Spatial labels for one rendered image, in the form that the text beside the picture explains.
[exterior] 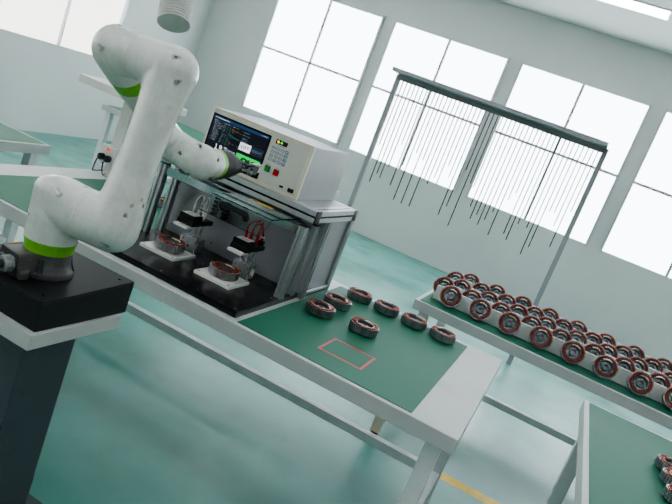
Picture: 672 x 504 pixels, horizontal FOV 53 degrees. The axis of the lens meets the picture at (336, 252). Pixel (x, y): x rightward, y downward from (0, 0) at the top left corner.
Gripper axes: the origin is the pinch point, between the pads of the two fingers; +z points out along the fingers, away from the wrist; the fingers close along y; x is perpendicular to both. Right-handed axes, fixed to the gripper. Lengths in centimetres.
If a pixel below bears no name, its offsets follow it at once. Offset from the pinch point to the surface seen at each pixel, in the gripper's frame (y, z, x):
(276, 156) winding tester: 1.8, 9.8, 5.6
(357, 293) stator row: 37, 55, -39
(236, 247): 3.0, 1.4, -29.3
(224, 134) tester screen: -21.2, 9.7, 5.5
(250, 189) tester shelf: -2.3, 7.1, -8.9
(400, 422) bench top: 85, -29, -46
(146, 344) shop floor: -63, 75, -118
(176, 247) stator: -15.8, -6.1, -37.0
